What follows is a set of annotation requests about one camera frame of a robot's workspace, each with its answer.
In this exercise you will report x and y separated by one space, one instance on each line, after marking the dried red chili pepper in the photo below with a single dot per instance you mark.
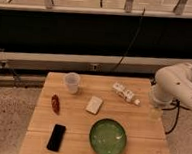
55 104

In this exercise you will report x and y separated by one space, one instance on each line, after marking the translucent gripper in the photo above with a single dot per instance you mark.
155 113

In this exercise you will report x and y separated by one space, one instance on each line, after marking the white soap bar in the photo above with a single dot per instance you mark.
94 105

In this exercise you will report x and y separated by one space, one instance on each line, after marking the white ceramic cup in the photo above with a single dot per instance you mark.
72 80

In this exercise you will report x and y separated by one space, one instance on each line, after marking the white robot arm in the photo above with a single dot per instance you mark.
171 82

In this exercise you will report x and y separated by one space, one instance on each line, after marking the black smartphone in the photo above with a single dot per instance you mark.
56 138

